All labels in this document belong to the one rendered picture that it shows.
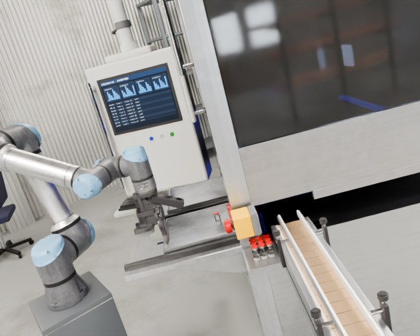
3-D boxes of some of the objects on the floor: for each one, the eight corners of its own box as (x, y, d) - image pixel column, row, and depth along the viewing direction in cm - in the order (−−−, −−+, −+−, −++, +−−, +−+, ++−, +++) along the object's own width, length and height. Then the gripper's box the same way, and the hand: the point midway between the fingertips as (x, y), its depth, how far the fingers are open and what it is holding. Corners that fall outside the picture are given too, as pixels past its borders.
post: (303, 426, 164) (155, -189, 102) (308, 440, 158) (154, -203, 97) (288, 430, 164) (131, -182, 102) (292, 444, 158) (127, -195, 97)
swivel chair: (30, 236, 451) (-3, 157, 423) (42, 248, 409) (6, 162, 382) (-22, 260, 423) (-62, 177, 395) (-15, 276, 381) (-59, 185, 353)
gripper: (133, 189, 142) (151, 242, 149) (130, 199, 134) (149, 254, 140) (157, 183, 142) (173, 236, 148) (155, 192, 134) (173, 248, 140)
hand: (168, 240), depth 144 cm, fingers closed
